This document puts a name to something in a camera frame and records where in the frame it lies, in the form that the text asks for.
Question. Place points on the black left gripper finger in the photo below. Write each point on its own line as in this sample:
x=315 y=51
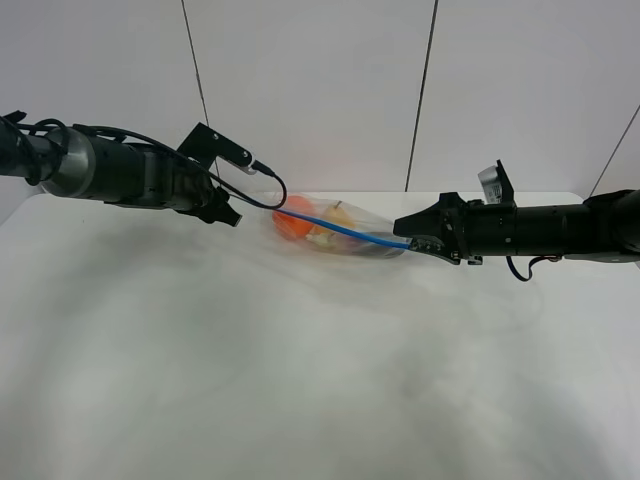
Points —
x=219 y=211

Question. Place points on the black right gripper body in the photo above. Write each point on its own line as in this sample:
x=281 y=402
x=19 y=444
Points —
x=473 y=229

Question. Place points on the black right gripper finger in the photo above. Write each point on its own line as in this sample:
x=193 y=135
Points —
x=425 y=223
x=430 y=246

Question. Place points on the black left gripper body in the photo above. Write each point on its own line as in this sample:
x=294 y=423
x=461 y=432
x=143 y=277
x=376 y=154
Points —
x=184 y=176

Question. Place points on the clear zip bag blue zipper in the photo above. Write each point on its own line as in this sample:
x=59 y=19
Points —
x=336 y=227

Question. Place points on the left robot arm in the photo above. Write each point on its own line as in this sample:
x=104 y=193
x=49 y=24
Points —
x=112 y=166

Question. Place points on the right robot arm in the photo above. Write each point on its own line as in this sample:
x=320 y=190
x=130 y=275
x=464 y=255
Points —
x=603 y=228

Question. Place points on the dark purple toy eggplant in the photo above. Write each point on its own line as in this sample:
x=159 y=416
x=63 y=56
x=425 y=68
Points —
x=366 y=249

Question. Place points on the orange toy fruit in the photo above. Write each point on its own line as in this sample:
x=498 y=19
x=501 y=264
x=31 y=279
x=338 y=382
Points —
x=290 y=227

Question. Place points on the yellow toy pear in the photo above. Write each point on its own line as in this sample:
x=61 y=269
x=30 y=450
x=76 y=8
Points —
x=334 y=214

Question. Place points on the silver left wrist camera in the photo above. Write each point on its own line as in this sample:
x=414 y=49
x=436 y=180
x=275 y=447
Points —
x=248 y=168

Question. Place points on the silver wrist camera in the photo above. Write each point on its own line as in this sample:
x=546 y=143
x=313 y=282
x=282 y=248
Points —
x=496 y=185
x=248 y=168

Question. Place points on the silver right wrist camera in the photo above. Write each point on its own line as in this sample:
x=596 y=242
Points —
x=496 y=185

